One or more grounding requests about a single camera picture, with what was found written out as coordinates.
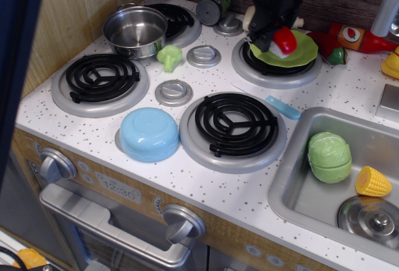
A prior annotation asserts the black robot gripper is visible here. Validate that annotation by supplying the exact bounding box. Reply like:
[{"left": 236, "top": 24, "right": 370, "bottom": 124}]
[{"left": 246, "top": 0, "right": 302, "bottom": 52}]

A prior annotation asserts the red and white toy sushi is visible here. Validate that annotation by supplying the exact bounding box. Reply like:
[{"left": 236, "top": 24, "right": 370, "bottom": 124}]
[{"left": 269, "top": 26, "right": 297, "bottom": 59}]

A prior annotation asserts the green plastic plate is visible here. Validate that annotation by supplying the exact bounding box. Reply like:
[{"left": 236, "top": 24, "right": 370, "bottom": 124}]
[{"left": 249, "top": 30, "right": 319, "bottom": 68}]

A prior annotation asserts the cream toy bottle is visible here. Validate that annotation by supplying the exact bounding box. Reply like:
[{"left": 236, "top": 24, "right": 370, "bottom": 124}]
[{"left": 243, "top": 5, "right": 304, "bottom": 31}]

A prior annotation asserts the grey stove top knob back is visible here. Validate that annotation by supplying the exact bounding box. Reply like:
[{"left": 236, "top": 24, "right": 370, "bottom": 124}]
[{"left": 213, "top": 13, "right": 244, "bottom": 37}]

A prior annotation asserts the grey stove knob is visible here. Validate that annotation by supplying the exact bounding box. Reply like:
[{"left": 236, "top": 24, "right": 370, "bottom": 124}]
[
  {"left": 186, "top": 45, "right": 221, "bottom": 69},
  {"left": 213, "top": 13, "right": 244, "bottom": 37},
  {"left": 155, "top": 80, "right": 193, "bottom": 107}
]

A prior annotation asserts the back right black burner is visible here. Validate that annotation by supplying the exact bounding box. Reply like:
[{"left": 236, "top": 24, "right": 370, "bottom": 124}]
[{"left": 231, "top": 39, "right": 322, "bottom": 90}]

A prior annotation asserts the black burner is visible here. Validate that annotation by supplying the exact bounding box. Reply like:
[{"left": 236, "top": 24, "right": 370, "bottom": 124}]
[
  {"left": 147, "top": 4, "right": 202, "bottom": 49},
  {"left": 51, "top": 53, "right": 149, "bottom": 118},
  {"left": 231, "top": 39, "right": 322, "bottom": 90},
  {"left": 179, "top": 92, "right": 287, "bottom": 174}
]

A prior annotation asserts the toy tin can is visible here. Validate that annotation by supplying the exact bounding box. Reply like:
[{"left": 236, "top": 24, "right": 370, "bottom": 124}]
[{"left": 196, "top": 0, "right": 233, "bottom": 26}]

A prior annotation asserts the grey stove top knob middle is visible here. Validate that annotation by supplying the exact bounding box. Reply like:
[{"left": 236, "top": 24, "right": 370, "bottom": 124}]
[{"left": 186, "top": 45, "right": 221, "bottom": 69}]

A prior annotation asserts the red toy chili pepper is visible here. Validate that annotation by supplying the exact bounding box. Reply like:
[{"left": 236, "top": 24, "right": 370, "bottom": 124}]
[{"left": 307, "top": 31, "right": 347, "bottom": 65}]

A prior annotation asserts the back left black burner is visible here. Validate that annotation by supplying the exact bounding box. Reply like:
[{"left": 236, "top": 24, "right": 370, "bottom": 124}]
[{"left": 147, "top": 4, "right": 202, "bottom": 49}]

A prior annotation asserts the green toy broccoli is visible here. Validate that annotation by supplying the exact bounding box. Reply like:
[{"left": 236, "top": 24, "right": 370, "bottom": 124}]
[{"left": 156, "top": 45, "right": 183, "bottom": 72}]

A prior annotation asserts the red ketchup bottle toy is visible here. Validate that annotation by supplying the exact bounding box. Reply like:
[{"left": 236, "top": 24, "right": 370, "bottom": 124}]
[{"left": 329, "top": 22, "right": 398, "bottom": 54}]

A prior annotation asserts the front right black burner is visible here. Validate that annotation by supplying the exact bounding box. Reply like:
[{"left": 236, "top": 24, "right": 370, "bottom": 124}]
[{"left": 179, "top": 92, "right": 287, "bottom": 174}]

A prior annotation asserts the grey stove top knob centre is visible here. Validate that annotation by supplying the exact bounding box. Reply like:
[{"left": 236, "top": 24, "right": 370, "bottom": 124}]
[{"left": 155, "top": 80, "right": 193, "bottom": 107}]

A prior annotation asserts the stainless steel pot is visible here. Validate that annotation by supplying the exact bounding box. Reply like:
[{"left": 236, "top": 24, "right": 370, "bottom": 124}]
[{"left": 102, "top": 4, "right": 168, "bottom": 59}]

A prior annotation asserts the silver faucet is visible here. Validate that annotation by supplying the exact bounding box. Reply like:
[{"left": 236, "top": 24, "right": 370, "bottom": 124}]
[{"left": 371, "top": 0, "right": 399, "bottom": 37}]

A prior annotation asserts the yellow toy food right edge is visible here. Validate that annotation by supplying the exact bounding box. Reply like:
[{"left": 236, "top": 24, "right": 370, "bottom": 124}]
[{"left": 381, "top": 47, "right": 399, "bottom": 79}]

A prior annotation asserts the green toy cabbage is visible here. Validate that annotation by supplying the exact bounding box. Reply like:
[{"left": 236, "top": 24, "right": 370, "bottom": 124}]
[{"left": 307, "top": 132, "right": 352, "bottom": 184}]

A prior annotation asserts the light blue upturned bowl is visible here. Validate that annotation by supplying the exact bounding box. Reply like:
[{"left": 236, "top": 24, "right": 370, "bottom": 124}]
[{"left": 119, "top": 108, "right": 179, "bottom": 162}]

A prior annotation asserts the metal sink basin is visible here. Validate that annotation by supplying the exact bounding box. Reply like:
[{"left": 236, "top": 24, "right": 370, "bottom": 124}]
[{"left": 268, "top": 107, "right": 398, "bottom": 265}]

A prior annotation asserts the front left black burner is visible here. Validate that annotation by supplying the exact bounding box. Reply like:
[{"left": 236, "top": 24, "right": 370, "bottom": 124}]
[{"left": 51, "top": 53, "right": 149, "bottom": 118}]

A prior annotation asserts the yellow toy corn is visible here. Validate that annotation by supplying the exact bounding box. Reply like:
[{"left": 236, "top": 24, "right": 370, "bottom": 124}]
[{"left": 355, "top": 166, "right": 392, "bottom": 197}]

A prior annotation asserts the silver oven knob right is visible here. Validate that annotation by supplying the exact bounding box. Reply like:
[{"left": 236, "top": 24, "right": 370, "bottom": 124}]
[{"left": 163, "top": 204, "right": 206, "bottom": 244}]

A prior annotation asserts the silver oven knob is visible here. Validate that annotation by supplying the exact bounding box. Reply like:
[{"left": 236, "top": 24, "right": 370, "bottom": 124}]
[
  {"left": 163, "top": 204, "right": 206, "bottom": 244},
  {"left": 39, "top": 147, "right": 77, "bottom": 184}
]

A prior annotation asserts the steel pot lid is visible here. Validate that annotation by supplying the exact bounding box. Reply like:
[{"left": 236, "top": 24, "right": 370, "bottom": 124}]
[{"left": 336, "top": 196, "right": 398, "bottom": 250}]

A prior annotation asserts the silver oven knob left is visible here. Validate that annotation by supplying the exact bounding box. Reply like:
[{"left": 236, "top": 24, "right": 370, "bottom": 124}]
[{"left": 39, "top": 147, "right": 77, "bottom": 184}]

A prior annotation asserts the orange toy food bottom left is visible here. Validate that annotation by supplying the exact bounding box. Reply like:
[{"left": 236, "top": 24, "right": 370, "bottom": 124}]
[{"left": 17, "top": 249, "right": 47, "bottom": 269}]

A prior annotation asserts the white knife blue handle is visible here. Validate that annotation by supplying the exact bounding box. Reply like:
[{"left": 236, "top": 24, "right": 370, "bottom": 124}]
[{"left": 231, "top": 82, "right": 301, "bottom": 120}]

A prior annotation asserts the silver oven door handle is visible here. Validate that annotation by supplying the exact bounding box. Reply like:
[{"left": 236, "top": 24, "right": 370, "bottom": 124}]
[{"left": 40, "top": 184, "right": 191, "bottom": 270}]

